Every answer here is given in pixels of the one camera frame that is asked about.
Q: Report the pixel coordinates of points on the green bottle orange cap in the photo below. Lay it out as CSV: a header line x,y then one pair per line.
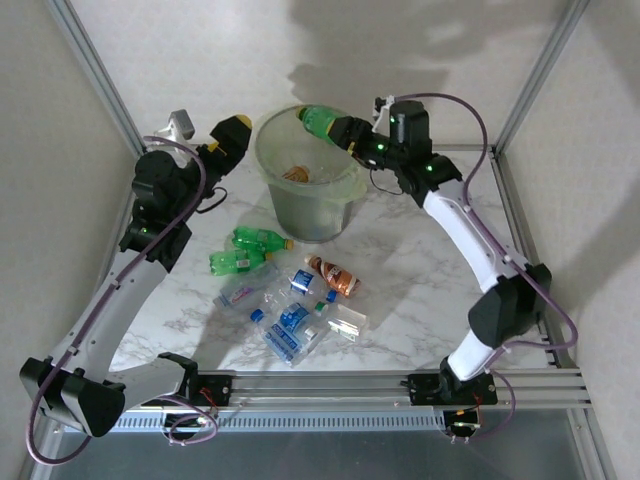
x,y
320,122

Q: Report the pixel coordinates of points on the green bottle yellow cap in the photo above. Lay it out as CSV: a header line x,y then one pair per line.
x,y
255,239

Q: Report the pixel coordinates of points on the green bottle with paper label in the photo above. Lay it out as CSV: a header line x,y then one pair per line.
x,y
230,262

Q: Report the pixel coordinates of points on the brown tea bottle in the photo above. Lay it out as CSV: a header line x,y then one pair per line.
x,y
335,277

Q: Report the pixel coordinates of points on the clear bottle pink label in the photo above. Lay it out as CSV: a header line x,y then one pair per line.
x,y
237,296

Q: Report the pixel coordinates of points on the small bottle dark blue label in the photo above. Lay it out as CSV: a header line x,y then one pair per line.
x,y
302,280

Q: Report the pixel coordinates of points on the clear bottle green label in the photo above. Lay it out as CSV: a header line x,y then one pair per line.
x,y
347,325

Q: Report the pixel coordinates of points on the clear bottle blue label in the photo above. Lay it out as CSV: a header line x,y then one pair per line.
x,y
295,316

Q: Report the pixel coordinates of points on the large clear water bottle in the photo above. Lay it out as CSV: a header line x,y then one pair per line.
x,y
282,342

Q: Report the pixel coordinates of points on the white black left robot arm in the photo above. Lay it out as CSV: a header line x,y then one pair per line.
x,y
115,310

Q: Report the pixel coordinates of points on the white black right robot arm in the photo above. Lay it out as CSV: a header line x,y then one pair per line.
x,y
465,225

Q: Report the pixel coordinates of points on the translucent green bucket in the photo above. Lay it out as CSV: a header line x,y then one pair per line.
x,y
310,220

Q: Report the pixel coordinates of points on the small lit circuit board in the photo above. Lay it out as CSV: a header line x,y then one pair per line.
x,y
200,421
462,425

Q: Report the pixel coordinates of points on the grey metal lower panel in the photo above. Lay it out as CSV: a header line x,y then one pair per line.
x,y
325,457

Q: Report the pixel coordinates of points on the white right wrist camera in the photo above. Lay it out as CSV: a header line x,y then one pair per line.
x,y
384,112

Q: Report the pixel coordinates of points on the aluminium frame post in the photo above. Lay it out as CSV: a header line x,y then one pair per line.
x,y
541,75
595,450
22,472
95,75

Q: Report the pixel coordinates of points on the aluminium front mounting rail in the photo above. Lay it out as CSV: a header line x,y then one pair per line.
x,y
325,387

